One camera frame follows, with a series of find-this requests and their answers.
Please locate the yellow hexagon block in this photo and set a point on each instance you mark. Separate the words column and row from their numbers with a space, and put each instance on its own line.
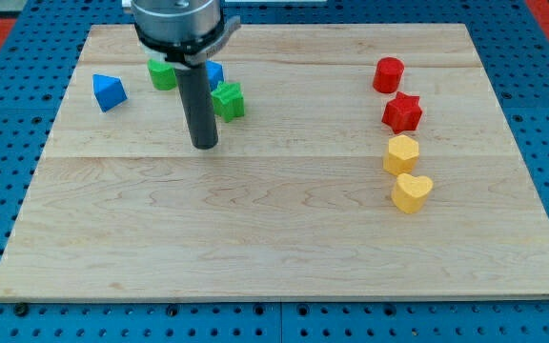
column 401, row 155

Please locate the light wooden board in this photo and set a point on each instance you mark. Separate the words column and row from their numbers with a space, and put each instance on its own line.
column 293, row 203

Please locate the red cylinder block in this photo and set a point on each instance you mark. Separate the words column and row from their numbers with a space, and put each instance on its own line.
column 389, row 71

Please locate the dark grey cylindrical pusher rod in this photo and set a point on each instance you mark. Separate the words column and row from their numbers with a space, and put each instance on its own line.
column 195, row 93

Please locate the red star block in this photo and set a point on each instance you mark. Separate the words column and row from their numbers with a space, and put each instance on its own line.
column 402, row 113

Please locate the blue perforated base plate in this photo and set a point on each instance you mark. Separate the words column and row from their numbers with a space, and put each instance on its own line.
column 36, row 63

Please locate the blue block behind rod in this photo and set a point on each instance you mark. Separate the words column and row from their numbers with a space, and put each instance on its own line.
column 215, row 74

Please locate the green star block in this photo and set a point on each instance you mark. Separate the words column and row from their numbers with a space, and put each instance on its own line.
column 228, row 101

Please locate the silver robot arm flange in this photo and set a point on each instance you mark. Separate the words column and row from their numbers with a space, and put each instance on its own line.
column 186, row 33

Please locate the yellow heart block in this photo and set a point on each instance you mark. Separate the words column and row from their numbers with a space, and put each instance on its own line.
column 410, row 193

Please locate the green rounded block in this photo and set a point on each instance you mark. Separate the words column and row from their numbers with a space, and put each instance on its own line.
column 162, row 75

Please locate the blue triangular block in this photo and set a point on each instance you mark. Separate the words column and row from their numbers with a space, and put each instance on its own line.
column 108, row 91

